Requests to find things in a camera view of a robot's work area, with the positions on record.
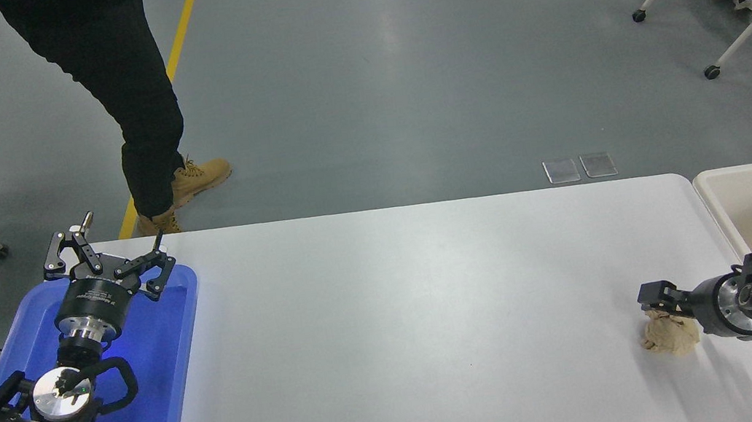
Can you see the metal floor plate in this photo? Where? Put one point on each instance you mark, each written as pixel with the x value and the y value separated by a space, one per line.
pixel 561 170
pixel 597 164

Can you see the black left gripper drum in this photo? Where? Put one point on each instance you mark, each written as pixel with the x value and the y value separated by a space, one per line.
pixel 92 299

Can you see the tan paper ball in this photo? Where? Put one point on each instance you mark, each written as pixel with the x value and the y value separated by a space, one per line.
pixel 669 335

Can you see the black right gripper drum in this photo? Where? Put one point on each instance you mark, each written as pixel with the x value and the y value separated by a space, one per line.
pixel 707 308

